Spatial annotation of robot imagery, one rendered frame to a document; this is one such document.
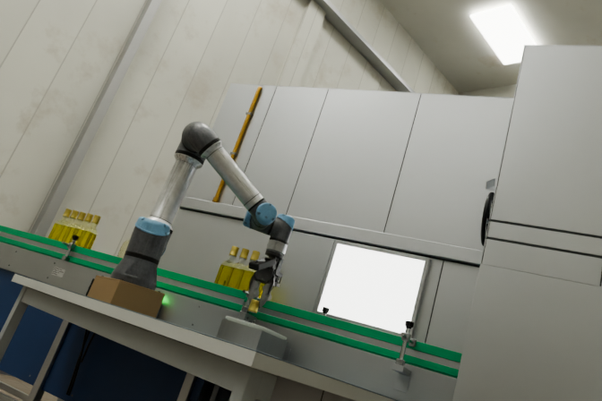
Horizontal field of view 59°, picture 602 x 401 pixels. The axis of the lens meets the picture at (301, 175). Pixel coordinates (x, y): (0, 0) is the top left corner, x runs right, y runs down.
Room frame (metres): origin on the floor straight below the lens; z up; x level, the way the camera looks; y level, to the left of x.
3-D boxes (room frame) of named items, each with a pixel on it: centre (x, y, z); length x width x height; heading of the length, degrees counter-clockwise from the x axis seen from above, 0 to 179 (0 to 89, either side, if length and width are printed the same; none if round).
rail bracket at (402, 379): (1.89, -0.53, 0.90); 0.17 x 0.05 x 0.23; 150
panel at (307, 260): (2.36, -0.23, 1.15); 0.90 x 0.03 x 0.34; 60
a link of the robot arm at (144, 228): (1.86, 0.43, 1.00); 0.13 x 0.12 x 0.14; 9
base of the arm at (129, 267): (1.86, 0.42, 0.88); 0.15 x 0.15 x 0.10
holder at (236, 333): (2.08, -0.04, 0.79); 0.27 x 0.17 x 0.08; 150
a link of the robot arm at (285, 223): (2.05, 0.00, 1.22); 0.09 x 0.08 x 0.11; 99
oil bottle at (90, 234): (2.88, 0.96, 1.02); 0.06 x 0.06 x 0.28; 60
